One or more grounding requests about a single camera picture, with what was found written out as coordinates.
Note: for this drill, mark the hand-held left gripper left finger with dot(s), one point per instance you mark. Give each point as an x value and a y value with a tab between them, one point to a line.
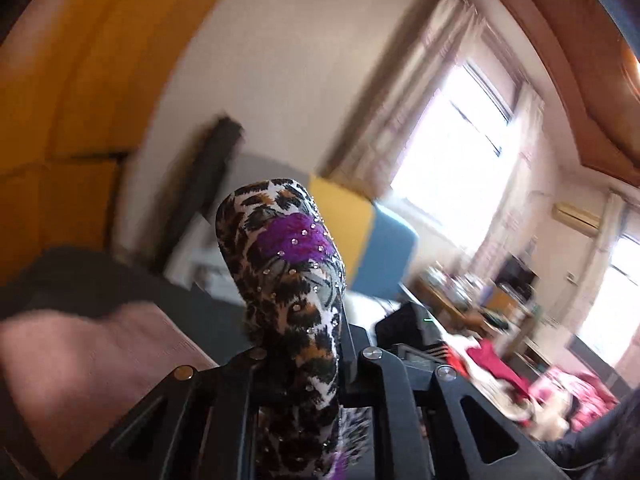
225	395

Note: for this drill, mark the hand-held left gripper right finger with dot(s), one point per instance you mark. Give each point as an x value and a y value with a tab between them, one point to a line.
395	400

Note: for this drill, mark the leopard print garment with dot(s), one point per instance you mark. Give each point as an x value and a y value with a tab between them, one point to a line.
295	280

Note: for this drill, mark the person's right forearm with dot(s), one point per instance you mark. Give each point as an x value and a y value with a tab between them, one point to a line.
600	440

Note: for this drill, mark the red and white clothes pile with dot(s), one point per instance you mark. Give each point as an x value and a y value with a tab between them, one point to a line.
575	390

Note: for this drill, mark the white printed cushion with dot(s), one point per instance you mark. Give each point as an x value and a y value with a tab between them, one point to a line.
367	306

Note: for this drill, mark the wooden side table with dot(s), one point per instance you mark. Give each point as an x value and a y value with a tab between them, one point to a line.
450	310

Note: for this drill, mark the group of jars and bottles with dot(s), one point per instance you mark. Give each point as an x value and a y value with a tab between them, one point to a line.
450	282

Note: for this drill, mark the wooden chair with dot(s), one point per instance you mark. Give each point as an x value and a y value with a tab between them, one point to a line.
500	302

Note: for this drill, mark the dark red garment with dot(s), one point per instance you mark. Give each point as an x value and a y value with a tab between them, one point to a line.
497	365

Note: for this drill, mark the cream knitted sweater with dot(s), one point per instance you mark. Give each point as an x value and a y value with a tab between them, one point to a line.
505	400

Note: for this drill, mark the black television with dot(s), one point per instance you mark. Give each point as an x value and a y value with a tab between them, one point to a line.
515	277

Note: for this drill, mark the grey garment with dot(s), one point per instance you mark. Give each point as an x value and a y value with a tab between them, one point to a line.
205	260

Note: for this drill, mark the bright window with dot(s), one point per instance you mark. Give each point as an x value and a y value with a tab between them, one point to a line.
615	310
450	170

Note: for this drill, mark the patterned beige curtain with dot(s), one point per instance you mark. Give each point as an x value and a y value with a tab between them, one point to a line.
515	185
610	260
395	110

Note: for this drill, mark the dark grey window ledge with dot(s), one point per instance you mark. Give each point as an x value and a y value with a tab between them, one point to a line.
595	360

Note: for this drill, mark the air conditioner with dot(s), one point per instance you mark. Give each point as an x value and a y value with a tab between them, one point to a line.
577	217

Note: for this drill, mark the orange wooden wardrobe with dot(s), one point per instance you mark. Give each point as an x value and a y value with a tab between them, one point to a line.
75	110

